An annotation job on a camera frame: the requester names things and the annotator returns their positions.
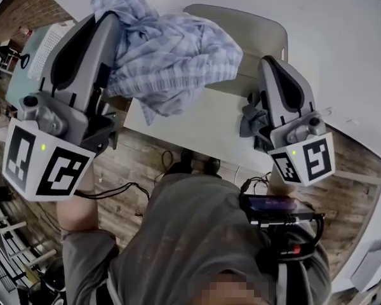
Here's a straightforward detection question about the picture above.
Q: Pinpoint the person's left forearm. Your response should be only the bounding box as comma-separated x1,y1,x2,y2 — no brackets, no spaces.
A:
56,166,99,234

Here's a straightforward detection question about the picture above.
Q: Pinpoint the person's right forearm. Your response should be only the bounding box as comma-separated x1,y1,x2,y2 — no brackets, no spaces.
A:
268,166,298,196

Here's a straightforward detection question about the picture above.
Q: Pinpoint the person's black shoe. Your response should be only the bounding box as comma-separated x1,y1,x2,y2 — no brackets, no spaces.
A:
180,148,196,171
206,157,222,176

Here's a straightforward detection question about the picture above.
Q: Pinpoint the black chest-mounted phone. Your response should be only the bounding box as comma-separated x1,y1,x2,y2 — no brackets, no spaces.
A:
241,194,315,225

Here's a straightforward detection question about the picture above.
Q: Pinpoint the white desk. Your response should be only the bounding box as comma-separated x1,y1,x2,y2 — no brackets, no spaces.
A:
123,86,276,175
331,173,381,294

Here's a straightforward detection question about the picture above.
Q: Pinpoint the person's grey t-shirt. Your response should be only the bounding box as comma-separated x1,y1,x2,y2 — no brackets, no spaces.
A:
60,173,333,305

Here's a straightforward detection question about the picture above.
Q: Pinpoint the light blue table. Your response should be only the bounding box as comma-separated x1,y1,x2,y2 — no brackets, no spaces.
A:
6,24,77,107

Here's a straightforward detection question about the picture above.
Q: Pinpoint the black wrist lanyard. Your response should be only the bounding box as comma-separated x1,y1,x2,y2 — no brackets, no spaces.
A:
73,182,150,217

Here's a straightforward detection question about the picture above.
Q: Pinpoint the blue checked shirt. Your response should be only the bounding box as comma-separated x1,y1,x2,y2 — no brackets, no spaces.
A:
90,0,244,126

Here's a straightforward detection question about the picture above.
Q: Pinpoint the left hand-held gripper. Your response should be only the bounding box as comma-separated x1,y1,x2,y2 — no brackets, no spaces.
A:
1,11,120,203

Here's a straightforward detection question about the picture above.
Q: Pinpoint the black chest mount rig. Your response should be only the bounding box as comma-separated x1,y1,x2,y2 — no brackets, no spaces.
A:
250,213,325,262

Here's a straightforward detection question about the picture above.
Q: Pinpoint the white perforated basket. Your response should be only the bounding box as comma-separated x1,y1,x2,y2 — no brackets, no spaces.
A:
27,22,77,81

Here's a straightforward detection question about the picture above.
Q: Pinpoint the person's head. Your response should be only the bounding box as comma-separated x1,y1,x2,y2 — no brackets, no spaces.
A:
206,270,274,305

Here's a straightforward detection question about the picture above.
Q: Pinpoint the grey plastic basket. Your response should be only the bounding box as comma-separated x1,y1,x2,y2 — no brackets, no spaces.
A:
183,3,289,98

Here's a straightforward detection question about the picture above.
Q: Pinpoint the dark grey garment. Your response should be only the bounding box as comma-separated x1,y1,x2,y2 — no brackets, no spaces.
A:
239,92,274,139

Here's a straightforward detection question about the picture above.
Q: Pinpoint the grey harness strap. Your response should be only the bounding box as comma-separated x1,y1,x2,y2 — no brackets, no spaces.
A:
277,261,290,305

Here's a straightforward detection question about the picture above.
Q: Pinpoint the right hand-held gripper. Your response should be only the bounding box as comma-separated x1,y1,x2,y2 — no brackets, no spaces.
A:
255,55,336,187

